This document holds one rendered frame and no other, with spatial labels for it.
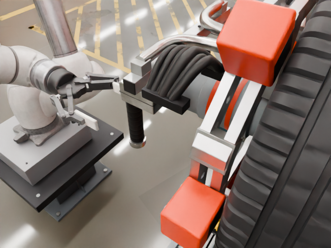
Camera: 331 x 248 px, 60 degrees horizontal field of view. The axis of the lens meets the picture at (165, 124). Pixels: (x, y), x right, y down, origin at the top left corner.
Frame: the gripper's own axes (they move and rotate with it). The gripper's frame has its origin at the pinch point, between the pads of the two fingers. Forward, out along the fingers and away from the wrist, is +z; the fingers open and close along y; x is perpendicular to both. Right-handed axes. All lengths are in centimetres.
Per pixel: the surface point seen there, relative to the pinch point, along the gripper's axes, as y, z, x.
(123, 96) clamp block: 2.4, 6.7, 8.5
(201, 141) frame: 9.1, 28.6, 13.9
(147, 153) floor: -46, -29, -83
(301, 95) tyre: 5.3, 39.2, 25.3
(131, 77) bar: 2.9, 9.9, 14.8
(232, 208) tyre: 14.5, 37.1, 9.9
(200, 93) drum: -11.0, 18.0, 5.3
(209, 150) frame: 9.6, 30.4, 13.4
